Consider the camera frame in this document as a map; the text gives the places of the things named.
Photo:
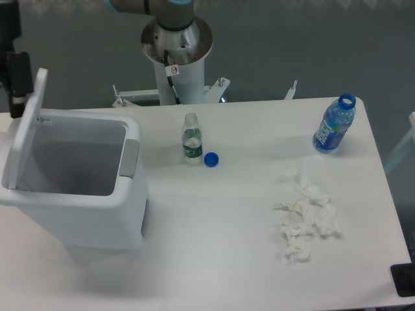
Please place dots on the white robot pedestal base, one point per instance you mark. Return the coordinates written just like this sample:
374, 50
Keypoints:
178, 60

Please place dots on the small clear plastic bottle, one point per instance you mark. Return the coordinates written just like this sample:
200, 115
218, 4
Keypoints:
192, 139

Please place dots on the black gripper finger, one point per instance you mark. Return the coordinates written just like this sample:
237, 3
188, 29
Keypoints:
19, 83

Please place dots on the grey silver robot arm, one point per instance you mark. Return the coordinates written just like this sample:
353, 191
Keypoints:
170, 15

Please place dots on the blue plastic drink bottle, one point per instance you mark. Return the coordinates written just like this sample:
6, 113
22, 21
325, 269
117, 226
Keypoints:
337, 119

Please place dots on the black device at corner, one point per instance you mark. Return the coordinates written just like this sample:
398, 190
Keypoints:
403, 277

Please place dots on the crumpled white tissue pile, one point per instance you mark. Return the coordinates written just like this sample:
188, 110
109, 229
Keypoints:
310, 215

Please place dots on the blue bottle cap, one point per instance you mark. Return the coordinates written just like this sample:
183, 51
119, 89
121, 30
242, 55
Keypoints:
211, 159

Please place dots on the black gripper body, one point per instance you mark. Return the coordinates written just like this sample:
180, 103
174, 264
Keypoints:
10, 30

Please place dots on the white trash can body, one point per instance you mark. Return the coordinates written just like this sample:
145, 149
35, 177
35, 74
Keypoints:
84, 181

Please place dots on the white frame at right edge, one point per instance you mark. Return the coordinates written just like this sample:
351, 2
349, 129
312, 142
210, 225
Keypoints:
401, 150

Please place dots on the white trash can lid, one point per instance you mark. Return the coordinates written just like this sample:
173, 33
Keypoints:
17, 141

